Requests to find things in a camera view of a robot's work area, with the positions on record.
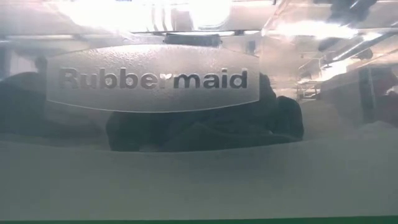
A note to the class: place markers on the dark green garment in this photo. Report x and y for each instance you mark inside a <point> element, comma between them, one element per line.
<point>202,133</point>

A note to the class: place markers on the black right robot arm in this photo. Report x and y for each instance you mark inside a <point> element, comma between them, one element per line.
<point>351,11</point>

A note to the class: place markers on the large clear plastic storage bin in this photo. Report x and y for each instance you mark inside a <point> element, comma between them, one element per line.
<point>149,56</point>

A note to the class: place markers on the green table mat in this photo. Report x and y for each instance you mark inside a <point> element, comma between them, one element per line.
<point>199,221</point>

